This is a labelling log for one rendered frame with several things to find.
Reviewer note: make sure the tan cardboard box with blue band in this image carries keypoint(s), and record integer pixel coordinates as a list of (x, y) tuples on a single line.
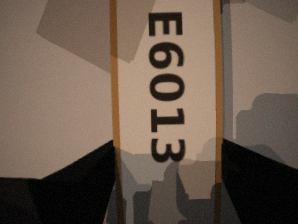
[(167, 110)]

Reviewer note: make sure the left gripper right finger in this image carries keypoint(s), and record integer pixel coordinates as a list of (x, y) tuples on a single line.
[(262, 190)]

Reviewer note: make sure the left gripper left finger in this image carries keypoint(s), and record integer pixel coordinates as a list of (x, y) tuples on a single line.
[(76, 194)]

